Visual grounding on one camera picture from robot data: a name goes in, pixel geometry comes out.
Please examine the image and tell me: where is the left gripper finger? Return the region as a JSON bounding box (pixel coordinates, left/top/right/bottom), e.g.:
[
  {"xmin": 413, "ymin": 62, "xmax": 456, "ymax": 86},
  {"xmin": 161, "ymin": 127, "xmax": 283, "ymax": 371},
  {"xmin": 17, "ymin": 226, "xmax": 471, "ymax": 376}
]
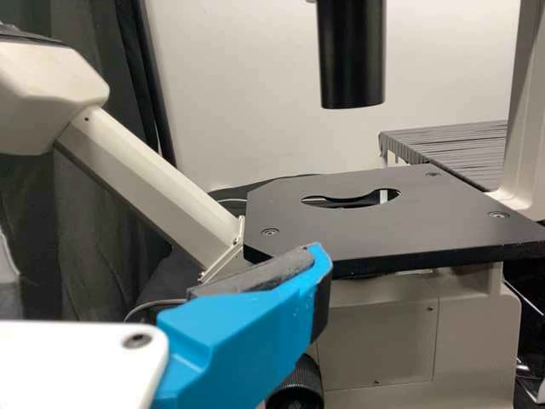
[{"xmin": 151, "ymin": 241, "xmax": 334, "ymax": 409}]

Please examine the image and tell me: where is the cream microscope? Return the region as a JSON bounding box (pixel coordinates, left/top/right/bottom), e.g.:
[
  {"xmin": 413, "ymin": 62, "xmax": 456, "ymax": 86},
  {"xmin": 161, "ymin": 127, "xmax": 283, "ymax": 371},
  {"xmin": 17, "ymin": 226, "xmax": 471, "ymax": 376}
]
[{"xmin": 0, "ymin": 0, "xmax": 545, "ymax": 409}]

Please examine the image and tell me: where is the black platform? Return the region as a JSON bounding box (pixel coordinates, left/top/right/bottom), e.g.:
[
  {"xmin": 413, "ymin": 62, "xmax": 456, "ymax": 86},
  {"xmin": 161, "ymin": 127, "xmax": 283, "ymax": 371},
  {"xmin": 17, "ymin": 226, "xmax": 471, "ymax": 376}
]
[{"xmin": 377, "ymin": 120, "xmax": 512, "ymax": 193}]

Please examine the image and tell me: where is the grey cable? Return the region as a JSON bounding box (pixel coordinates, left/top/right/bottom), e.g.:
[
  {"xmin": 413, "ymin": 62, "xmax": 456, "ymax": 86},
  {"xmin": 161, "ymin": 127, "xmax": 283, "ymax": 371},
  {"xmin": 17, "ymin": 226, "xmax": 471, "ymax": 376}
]
[{"xmin": 123, "ymin": 297, "xmax": 188, "ymax": 321}]

